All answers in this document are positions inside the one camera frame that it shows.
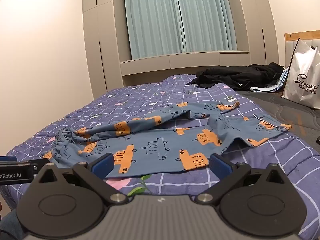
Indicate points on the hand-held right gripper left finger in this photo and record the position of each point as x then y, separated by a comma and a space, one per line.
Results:
105, 164

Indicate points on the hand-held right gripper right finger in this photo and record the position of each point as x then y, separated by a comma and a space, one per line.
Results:
220, 165

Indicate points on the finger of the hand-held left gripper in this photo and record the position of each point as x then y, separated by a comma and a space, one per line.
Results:
30, 162
7, 158

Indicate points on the blue pants with orange vehicles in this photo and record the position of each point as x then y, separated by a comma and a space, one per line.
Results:
155, 140

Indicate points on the purple checked floral blanket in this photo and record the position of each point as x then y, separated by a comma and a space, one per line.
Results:
140, 97

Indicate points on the grey quilted mattress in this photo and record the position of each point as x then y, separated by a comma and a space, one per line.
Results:
287, 108

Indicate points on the black clothing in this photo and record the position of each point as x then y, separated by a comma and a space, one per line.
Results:
225, 76

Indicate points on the blue white striped cloth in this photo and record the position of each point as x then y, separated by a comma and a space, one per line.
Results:
280, 84

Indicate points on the beige window bench cabinet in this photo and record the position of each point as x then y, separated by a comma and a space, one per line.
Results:
170, 63

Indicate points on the beige wardrobe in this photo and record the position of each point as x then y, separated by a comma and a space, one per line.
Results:
97, 42
255, 25

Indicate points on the white shopping bag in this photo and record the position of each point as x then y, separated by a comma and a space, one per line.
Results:
302, 75

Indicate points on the wooden padded headboard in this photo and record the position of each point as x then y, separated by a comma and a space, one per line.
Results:
290, 51

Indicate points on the teal curtain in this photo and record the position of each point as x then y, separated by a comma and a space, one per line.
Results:
152, 20
207, 15

